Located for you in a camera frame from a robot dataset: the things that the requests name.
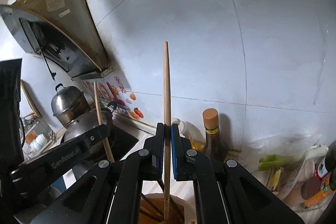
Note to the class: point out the steel wok with lid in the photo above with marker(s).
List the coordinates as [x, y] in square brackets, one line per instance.
[86, 122]

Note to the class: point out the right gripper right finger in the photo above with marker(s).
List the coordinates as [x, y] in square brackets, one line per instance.
[225, 192]

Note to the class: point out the stainless steel steamer pot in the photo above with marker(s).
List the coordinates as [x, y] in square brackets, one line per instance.
[68, 104]

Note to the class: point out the wooden chopstick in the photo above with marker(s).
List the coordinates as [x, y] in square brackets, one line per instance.
[100, 120]
[167, 133]

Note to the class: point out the clear cooking oil bottle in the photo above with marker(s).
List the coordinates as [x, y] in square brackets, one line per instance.
[189, 131]

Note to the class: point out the colourful wall sticker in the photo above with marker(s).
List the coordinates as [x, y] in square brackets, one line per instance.
[114, 89]

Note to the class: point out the green vegetable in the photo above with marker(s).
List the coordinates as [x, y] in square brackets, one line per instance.
[274, 161]

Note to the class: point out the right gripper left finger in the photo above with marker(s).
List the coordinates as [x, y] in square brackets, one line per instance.
[109, 192]

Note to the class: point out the wooden cutting board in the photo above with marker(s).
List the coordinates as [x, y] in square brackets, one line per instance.
[30, 100]

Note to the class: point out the dark soy sauce bottle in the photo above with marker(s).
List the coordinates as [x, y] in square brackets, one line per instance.
[330, 163]

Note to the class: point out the dish drying rack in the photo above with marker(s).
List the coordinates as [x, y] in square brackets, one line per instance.
[36, 134]

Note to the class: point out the white plastic bag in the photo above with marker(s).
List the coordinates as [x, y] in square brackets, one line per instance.
[299, 170]

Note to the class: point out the range hood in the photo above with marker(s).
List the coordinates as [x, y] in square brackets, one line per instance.
[61, 31]

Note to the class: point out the orange snack package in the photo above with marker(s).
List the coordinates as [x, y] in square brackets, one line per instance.
[327, 188]

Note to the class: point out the dark vinegar bottle tan cap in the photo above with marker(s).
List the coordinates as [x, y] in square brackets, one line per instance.
[214, 148]

